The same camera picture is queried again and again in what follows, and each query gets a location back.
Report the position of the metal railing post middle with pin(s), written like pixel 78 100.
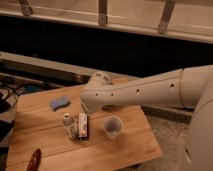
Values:
pixel 102 12

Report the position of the metal railing post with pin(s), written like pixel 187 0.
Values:
pixel 102 12
pixel 25 8
pixel 166 16

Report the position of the small clear bottle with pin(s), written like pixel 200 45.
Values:
pixel 70 125

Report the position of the wooden table board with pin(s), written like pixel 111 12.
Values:
pixel 37 126

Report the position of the metal railing post left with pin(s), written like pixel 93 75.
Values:
pixel 25 8

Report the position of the blue sponge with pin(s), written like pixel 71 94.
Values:
pixel 59 103

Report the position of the black round bowl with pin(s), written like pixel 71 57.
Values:
pixel 109 107

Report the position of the metal railing post right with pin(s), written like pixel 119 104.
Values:
pixel 166 16

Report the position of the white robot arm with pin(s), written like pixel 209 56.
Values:
pixel 188 88

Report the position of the dark red object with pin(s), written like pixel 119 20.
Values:
pixel 34 162

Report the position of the clear plastic cup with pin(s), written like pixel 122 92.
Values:
pixel 112 126

